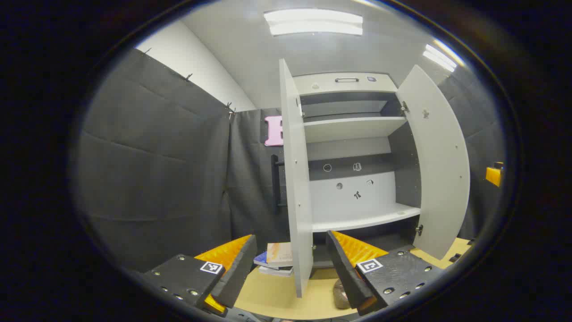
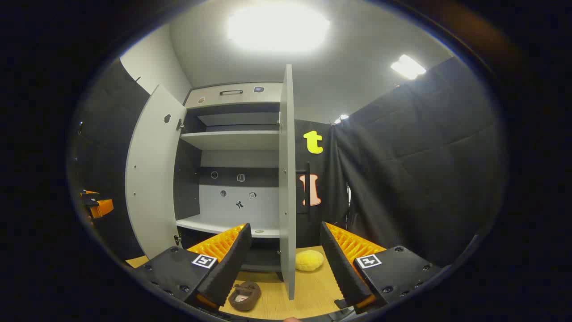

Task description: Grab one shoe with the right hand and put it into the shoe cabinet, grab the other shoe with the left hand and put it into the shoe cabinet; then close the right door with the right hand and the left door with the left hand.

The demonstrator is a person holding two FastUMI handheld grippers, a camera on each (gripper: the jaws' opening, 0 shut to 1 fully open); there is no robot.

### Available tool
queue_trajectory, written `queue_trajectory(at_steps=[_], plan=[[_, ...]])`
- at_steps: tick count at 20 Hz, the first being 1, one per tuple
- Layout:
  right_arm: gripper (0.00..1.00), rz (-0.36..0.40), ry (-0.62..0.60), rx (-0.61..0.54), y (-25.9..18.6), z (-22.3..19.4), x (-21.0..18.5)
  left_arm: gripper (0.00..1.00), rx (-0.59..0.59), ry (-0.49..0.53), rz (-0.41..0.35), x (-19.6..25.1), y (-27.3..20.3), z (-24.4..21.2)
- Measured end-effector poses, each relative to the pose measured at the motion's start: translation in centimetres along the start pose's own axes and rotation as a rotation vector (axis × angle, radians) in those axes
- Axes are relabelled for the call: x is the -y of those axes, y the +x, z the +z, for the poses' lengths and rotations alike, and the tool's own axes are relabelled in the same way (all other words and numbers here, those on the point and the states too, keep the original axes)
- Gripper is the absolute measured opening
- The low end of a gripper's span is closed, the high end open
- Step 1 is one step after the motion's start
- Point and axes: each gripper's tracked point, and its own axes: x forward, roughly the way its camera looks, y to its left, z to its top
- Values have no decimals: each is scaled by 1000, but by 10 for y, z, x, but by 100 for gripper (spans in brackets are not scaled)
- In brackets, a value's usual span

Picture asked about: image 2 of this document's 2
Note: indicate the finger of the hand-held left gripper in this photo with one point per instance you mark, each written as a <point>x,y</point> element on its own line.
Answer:
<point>102,208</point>
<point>90,200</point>

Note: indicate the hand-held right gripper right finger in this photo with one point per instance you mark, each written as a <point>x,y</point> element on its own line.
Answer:
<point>337,264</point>

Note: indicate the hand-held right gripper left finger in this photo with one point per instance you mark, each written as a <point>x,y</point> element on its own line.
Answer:
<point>232,264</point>

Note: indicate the brown fuzzy shoe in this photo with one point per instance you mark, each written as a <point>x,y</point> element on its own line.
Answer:
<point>244,297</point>

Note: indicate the grey shoe cabinet door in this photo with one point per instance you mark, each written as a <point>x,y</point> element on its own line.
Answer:
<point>287,179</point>
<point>154,179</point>

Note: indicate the grey shoe cabinet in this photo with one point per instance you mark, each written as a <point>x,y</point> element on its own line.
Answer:
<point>232,139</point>

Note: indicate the grey cabinet drawer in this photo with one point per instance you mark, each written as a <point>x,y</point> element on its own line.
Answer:
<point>210,99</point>

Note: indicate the yellow fluffy ball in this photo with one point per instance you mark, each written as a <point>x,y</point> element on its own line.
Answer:
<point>309,260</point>

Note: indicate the black backdrop cloth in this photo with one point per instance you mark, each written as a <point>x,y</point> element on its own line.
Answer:
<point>424,156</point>

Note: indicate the small ceiling light panel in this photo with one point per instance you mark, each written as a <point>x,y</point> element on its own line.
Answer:
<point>408,67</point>
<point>341,119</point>

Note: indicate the large ceiling light panel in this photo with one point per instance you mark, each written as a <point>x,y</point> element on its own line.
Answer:
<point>279,27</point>

